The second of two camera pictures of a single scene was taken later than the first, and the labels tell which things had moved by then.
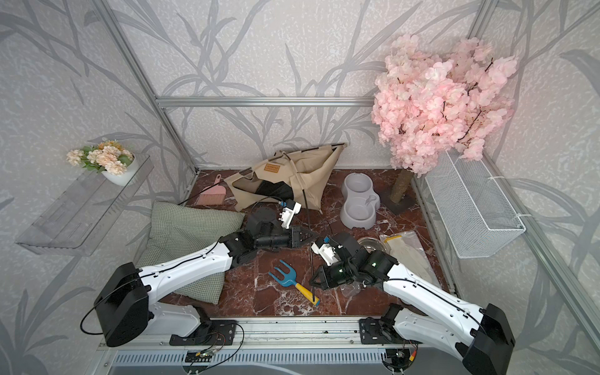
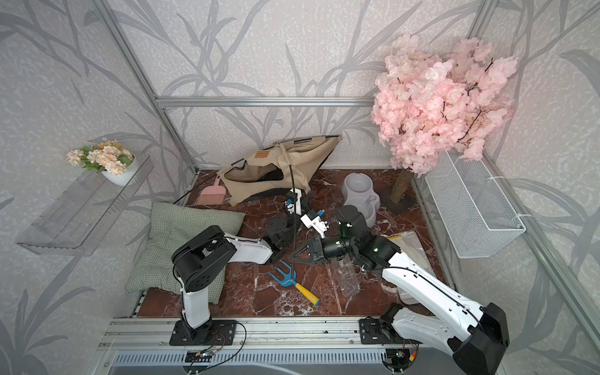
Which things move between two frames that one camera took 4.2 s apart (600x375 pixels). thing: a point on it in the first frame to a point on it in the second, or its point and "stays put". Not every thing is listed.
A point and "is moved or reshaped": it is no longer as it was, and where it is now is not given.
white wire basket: x=473 y=211 stays put
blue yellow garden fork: x=290 y=280 stays put
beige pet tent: x=305 y=173 is moved or reshaped
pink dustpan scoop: x=216 y=195 stays put
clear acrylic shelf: x=82 y=212 stays put
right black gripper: x=324 y=283 to x=316 y=250
